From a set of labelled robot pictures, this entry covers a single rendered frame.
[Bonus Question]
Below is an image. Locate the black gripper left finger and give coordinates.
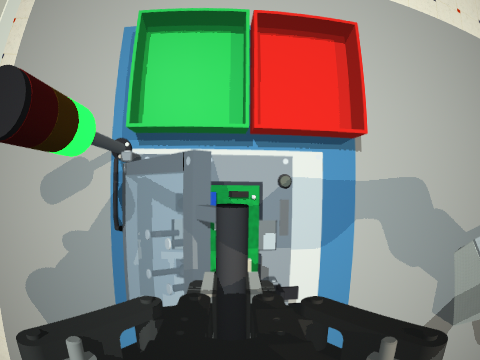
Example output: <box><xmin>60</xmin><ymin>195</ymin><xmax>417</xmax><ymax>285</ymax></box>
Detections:
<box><xmin>16</xmin><ymin>272</ymin><xmax>218</xmax><ymax>360</ymax></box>

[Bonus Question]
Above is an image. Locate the green bin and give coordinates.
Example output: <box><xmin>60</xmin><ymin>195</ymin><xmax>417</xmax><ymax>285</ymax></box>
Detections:
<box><xmin>126</xmin><ymin>8</ymin><xmax>249</xmax><ymax>134</ymax></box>

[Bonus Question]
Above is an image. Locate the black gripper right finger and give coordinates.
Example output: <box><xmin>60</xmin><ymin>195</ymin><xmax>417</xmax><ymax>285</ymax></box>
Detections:
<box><xmin>245</xmin><ymin>272</ymin><xmax>448</xmax><ymax>360</ymax></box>

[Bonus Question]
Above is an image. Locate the red bin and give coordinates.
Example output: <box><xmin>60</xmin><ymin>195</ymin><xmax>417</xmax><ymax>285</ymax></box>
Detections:
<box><xmin>250</xmin><ymin>10</ymin><xmax>368</xmax><ymax>138</ymax></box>

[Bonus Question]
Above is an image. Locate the green circuit board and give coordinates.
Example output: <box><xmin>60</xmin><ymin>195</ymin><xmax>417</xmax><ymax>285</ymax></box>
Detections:
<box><xmin>211</xmin><ymin>185</ymin><xmax>259</xmax><ymax>272</ymax></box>

